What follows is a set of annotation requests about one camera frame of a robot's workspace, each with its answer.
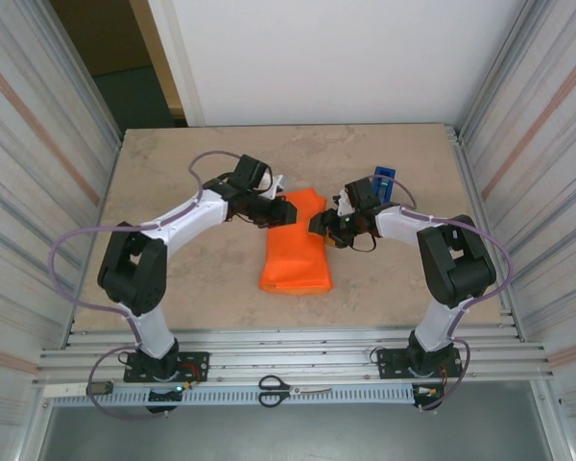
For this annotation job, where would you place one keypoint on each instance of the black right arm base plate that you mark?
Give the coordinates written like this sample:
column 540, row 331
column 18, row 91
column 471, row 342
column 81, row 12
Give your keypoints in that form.
column 389, row 362

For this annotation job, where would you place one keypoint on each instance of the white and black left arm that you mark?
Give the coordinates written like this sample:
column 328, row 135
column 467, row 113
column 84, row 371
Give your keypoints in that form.
column 192, row 216

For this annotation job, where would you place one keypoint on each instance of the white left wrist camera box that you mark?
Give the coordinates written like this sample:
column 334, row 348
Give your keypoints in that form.
column 276, row 185

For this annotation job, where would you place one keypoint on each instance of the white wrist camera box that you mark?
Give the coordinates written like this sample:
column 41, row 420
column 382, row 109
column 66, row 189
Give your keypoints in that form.
column 276, row 185
column 344, row 201

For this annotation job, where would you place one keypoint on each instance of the blue tape dispenser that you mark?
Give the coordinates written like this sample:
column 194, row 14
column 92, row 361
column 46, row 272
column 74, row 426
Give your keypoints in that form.
column 385, row 174

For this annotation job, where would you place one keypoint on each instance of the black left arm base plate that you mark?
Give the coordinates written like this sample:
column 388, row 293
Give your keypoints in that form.
column 197, row 365

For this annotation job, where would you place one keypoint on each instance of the corrugated translucent side panel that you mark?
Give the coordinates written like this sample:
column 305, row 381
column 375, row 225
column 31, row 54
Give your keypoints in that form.
column 542, row 144
column 33, row 168

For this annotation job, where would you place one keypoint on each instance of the small green circuit board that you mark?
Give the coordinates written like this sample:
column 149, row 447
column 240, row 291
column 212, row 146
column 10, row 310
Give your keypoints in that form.
column 101, row 388

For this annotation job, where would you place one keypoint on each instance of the orange cloth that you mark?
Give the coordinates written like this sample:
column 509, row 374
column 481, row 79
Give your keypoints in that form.
column 295, row 259

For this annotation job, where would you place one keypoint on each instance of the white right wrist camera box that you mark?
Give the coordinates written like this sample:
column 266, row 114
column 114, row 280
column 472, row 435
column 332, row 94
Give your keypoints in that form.
column 344, row 201

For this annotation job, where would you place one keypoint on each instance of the wooden door frame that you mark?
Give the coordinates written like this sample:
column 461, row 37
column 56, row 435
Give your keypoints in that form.
column 177, row 72

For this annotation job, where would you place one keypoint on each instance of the aluminium frame rails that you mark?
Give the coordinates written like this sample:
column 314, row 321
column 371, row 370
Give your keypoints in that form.
column 293, row 357

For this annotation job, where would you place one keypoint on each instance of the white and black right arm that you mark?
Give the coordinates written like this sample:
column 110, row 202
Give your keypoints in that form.
column 461, row 269

